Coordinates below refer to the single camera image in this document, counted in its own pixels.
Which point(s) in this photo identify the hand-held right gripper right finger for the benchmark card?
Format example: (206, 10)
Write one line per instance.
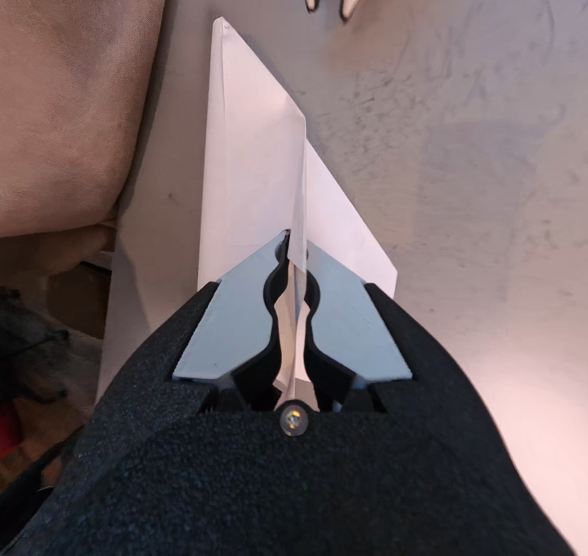
(353, 331)

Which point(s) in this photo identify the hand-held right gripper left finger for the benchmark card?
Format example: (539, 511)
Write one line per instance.
(229, 331)

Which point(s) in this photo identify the white paper sheet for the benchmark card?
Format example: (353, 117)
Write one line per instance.
(257, 151)

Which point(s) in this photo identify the grey desk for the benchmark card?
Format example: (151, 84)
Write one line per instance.
(459, 151)

